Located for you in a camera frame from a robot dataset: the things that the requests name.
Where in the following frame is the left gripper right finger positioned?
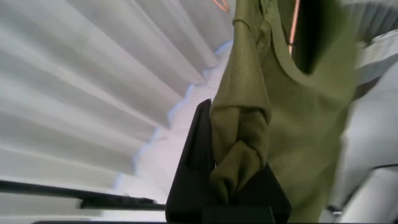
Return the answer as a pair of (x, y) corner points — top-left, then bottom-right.
(228, 163), (292, 223)

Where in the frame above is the black clothes rack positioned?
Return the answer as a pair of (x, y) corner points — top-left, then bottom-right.
(0, 179), (166, 211)

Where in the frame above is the green printed shirt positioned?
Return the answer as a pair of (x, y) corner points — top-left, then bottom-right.
(208, 0), (358, 223)

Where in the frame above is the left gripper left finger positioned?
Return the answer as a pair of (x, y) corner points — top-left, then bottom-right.
(165, 98), (229, 223)

